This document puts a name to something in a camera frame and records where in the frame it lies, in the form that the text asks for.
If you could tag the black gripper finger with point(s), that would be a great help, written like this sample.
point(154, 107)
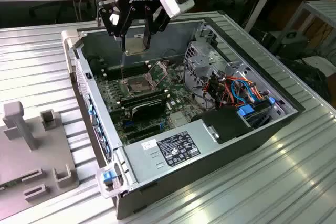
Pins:
point(147, 24)
point(106, 14)

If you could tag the silver square CPU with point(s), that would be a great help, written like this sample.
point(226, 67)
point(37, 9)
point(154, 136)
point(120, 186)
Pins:
point(135, 46)

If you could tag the CPU socket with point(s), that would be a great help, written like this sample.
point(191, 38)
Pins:
point(137, 86)

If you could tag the black expansion slot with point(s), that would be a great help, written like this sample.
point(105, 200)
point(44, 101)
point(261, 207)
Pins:
point(144, 132)

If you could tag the silver drive cage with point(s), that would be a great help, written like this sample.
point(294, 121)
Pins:
point(202, 61)

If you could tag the green motherboard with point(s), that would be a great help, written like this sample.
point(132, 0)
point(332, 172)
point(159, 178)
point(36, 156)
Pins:
point(178, 95)

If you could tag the black graphics card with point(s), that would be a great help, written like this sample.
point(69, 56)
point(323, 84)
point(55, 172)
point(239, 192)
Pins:
point(148, 110)

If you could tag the silver chipset heatsink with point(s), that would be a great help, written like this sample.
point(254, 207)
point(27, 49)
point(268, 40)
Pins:
point(178, 119)

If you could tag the black plastic shroud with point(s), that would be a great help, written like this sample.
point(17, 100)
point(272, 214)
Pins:
point(225, 124)

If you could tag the blue disk carrier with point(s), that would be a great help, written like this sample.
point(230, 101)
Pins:
point(246, 110)

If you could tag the silver power supply unit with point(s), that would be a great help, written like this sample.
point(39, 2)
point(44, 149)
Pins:
point(147, 161)

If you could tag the black disk drive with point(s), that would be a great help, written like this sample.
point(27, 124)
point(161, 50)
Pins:
point(262, 108)

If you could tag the small blue clip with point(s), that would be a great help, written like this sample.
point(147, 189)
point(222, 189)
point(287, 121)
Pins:
point(271, 100)

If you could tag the black open PC case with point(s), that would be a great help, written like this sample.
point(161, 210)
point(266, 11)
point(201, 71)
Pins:
point(210, 161)

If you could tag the blue case latch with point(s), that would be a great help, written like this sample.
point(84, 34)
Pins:
point(108, 176)

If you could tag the grey parts rack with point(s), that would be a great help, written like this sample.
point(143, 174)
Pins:
point(31, 155)

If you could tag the grey metal shelf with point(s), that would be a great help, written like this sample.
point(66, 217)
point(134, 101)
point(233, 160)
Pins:
point(323, 6)

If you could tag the green board in rack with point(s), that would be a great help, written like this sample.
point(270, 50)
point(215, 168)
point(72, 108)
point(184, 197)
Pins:
point(10, 184)

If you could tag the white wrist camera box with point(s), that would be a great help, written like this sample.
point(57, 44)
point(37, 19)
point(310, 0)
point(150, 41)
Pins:
point(174, 3)

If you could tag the small black switch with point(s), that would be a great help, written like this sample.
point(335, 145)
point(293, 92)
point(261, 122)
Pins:
point(88, 75)

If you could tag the clear plastic bracket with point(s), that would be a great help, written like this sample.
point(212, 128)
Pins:
point(101, 190)

